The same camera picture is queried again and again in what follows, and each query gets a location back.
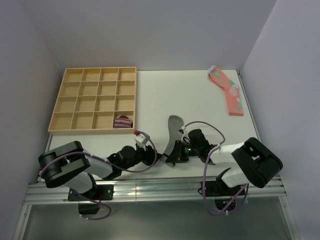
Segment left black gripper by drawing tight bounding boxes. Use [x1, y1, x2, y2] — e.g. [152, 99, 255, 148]
[121, 142, 162, 171]

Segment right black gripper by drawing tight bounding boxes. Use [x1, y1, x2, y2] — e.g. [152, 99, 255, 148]
[165, 139, 201, 163]

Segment grey sock with black stripes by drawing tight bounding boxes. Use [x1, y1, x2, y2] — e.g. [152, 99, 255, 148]
[162, 115, 184, 160]

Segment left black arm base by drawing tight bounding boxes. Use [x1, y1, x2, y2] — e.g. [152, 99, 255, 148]
[67, 184, 114, 217]

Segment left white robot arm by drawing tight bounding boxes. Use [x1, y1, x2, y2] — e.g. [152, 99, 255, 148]
[38, 141, 162, 200]

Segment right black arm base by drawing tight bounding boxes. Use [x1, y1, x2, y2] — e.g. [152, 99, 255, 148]
[205, 180, 249, 213]

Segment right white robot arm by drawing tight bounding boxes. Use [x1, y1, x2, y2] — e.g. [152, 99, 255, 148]
[165, 129, 283, 195]

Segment purple striped rolled sock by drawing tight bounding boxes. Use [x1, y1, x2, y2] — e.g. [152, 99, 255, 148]
[113, 115, 133, 129]

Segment wooden compartment tray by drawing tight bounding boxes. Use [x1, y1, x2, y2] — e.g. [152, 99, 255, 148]
[48, 67, 137, 135]

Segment pink patterned sock pair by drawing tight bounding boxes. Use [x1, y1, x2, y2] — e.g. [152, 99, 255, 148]
[207, 65, 244, 116]

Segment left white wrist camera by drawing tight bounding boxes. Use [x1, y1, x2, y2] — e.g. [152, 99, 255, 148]
[133, 130, 150, 151]

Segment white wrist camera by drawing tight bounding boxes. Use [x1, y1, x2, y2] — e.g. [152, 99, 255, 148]
[179, 125, 187, 135]
[133, 130, 150, 151]

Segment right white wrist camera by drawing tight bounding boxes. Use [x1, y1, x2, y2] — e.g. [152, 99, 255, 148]
[179, 125, 187, 135]

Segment aluminium frame rail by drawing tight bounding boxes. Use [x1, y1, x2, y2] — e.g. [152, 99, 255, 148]
[23, 174, 287, 204]

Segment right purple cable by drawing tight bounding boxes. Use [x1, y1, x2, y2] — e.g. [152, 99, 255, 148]
[182, 120, 250, 217]

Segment purple cable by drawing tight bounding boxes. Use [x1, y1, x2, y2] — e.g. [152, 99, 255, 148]
[182, 120, 250, 217]
[39, 134, 158, 221]

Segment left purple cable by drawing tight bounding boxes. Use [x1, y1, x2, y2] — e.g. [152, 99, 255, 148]
[39, 134, 158, 221]

